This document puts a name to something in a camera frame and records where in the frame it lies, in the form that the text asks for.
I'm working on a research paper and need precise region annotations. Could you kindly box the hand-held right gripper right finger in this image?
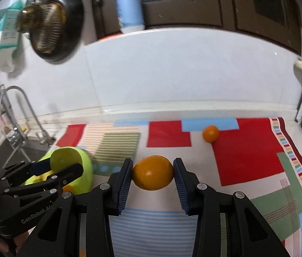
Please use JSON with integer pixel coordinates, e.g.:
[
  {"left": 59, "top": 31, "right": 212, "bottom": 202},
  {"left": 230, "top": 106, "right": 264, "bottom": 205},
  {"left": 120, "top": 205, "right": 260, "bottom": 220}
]
[{"left": 173, "top": 157, "right": 285, "bottom": 257}]

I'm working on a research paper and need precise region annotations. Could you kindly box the colourful patchwork cloth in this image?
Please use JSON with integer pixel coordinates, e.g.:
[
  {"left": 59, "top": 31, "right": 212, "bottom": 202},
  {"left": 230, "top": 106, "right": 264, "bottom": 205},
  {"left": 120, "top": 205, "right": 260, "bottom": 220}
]
[{"left": 55, "top": 117, "right": 302, "bottom": 257}]

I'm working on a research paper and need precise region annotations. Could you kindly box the steel sink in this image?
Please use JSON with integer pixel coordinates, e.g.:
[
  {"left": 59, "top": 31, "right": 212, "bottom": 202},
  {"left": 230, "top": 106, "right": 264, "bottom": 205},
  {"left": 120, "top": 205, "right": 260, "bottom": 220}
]
[{"left": 0, "top": 136, "right": 56, "bottom": 178}]

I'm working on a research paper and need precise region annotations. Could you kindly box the dark wooden window frame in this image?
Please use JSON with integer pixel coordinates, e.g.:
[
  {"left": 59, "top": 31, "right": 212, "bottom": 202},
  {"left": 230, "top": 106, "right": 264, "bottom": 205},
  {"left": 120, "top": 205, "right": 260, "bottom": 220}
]
[{"left": 91, "top": 0, "right": 302, "bottom": 55}]

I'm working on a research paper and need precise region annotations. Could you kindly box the black frying pan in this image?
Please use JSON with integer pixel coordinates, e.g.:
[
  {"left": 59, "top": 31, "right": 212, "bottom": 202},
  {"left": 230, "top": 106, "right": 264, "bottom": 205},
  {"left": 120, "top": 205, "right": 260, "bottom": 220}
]
[{"left": 29, "top": 0, "right": 84, "bottom": 63}]

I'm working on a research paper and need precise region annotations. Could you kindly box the green apple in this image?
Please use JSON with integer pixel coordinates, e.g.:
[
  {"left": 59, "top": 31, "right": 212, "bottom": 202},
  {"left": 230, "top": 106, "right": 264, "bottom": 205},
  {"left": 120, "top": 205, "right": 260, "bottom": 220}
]
[{"left": 50, "top": 148, "right": 83, "bottom": 178}]

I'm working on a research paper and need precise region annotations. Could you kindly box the white pump soap bottle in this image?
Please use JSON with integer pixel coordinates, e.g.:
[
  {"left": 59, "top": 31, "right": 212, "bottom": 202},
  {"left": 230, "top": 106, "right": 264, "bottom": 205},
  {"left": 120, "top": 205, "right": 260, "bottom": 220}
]
[{"left": 114, "top": 0, "right": 145, "bottom": 35}]

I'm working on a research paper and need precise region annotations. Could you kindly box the orange tangerine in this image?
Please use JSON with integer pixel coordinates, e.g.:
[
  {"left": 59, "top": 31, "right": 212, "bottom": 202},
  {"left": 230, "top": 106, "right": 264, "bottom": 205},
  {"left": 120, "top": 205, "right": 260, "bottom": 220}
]
[
  {"left": 132, "top": 155, "right": 175, "bottom": 191},
  {"left": 203, "top": 125, "right": 220, "bottom": 143}
]

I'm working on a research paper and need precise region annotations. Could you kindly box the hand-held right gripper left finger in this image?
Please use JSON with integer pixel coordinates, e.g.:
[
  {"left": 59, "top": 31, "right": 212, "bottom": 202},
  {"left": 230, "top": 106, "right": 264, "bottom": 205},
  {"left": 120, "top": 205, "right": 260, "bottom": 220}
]
[{"left": 15, "top": 158, "right": 134, "bottom": 257}]

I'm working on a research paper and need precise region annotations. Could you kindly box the teal and white tissue pack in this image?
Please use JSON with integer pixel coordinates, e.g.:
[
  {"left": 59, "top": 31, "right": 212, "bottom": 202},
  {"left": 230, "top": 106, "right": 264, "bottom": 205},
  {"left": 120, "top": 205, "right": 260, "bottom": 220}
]
[{"left": 0, "top": 0, "right": 25, "bottom": 72}]

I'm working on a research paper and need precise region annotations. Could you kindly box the large chrome faucet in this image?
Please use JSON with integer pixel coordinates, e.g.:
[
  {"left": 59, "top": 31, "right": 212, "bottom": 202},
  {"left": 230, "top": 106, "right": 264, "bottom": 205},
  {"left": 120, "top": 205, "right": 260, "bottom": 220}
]
[{"left": 0, "top": 78, "right": 27, "bottom": 146}]

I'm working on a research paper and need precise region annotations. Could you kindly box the brass perforated strainer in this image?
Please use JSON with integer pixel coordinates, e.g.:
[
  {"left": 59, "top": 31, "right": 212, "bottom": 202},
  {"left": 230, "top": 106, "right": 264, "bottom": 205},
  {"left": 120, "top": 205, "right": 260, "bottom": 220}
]
[{"left": 31, "top": 1, "right": 67, "bottom": 54}]

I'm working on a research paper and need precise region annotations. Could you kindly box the green plate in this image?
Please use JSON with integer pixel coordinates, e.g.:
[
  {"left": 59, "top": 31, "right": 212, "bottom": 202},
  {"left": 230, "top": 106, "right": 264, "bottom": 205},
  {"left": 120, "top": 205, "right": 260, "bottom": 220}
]
[{"left": 24, "top": 147, "right": 93, "bottom": 194}]

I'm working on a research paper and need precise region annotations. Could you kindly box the small brass pot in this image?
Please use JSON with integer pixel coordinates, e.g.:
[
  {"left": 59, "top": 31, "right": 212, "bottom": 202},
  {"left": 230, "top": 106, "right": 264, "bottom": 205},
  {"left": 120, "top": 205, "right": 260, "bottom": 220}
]
[{"left": 16, "top": 4, "right": 44, "bottom": 33}]

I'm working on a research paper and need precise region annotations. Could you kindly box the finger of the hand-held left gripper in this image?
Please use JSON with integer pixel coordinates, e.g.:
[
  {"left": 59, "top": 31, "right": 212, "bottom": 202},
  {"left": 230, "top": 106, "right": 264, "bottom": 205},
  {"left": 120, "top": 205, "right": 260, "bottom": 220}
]
[
  {"left": 0, "top": 158, "right": 52, "bottom": 187},
  {"left": 3, "top": 163, "right": 84, "bottom": 197}
]

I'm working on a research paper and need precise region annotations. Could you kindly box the thin gooseneck faucet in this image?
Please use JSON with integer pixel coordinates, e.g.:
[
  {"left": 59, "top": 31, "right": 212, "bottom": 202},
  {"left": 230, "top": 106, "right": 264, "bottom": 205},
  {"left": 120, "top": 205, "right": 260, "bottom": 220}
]
[{"left": 3, "top": 86, "right": 57, "bottom": 145}]

